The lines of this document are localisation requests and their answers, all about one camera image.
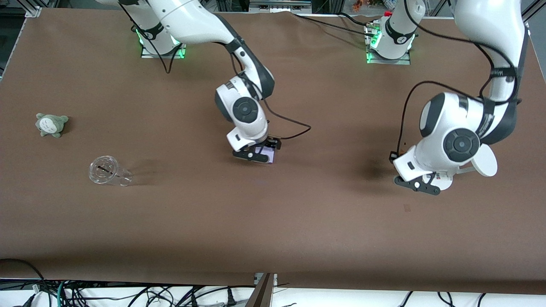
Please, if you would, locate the brown table cover sheet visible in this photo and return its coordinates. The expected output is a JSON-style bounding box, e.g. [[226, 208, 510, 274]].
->
[[0, 8, 546, 295]]

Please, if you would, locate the clear plastic cup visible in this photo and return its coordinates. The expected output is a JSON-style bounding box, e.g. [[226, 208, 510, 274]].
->
[[88, 155, 133, 187]]

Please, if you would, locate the grey totoro plush toy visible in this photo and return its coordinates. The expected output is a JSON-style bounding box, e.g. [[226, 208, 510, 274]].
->
[[35, 113, 69, 138]]

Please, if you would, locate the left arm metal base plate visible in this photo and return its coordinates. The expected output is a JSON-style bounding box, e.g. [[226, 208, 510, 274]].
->
[[366, 22, 411, 65]]

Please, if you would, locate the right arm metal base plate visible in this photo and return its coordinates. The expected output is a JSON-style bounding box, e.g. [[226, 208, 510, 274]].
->
[[140, 26, 187, 59]]

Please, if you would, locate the long black base cable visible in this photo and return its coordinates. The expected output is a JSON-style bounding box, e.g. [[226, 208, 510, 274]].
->
[[292, 12, 370, 35]]

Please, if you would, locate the metal table post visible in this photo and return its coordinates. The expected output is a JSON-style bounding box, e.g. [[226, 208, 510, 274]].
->
[[245, 273, 278, 307]]

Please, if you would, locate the short black base cable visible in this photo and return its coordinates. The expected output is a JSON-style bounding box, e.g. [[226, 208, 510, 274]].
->
[[340, 12, 377, 27]]

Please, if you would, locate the teal cable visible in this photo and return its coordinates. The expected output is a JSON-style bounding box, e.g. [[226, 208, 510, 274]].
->
[[56, 280, 70, 307]]

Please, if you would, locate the black looped floor cable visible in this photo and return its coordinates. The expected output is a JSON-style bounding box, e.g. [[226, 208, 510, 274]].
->
[[0, 258, 46, 285]]

